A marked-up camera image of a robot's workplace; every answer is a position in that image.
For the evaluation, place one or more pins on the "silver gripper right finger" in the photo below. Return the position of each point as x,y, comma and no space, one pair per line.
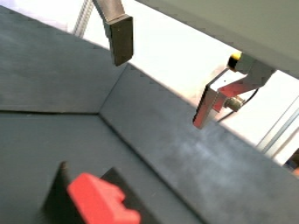
246,74

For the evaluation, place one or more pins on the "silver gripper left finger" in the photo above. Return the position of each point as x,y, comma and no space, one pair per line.
119,29

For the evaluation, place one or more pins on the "red square-circle two-leg object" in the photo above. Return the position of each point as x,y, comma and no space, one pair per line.
99,201

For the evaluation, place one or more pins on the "black curved regrasp stand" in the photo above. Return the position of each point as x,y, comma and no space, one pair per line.
59,208

